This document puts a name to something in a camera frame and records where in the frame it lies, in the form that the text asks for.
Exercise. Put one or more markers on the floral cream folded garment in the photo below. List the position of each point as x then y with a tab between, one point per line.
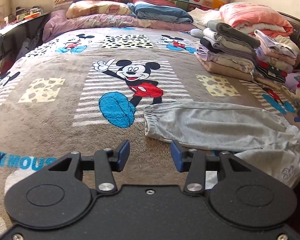
241	64

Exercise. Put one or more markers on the yellow cartoon pillow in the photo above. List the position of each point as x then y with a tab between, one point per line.
86	8

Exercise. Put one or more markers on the pink purple quilt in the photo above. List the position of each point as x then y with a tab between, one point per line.
59	23

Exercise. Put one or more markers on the folded blue blanket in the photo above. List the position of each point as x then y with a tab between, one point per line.
148	11

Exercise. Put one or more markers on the navy striped folded garment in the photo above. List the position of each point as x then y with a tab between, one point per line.
269	72

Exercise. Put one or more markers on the cluttered side shelf items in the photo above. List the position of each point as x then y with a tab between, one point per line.
21	14

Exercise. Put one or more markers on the folded pink orange quilt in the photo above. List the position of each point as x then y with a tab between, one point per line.
247	17

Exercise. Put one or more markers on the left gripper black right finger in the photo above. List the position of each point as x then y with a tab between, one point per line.
195	162

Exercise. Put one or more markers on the tan folded garment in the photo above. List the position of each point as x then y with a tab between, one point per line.
215	68

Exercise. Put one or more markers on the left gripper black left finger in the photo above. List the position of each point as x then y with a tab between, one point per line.
104	162

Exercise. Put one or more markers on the Mickey Mouse brown blanket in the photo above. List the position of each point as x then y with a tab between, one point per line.
86	90

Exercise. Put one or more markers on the lilac folded garment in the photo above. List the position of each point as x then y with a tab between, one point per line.
275	46

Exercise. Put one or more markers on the light grey sweatpants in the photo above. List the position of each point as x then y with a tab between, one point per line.
261	138

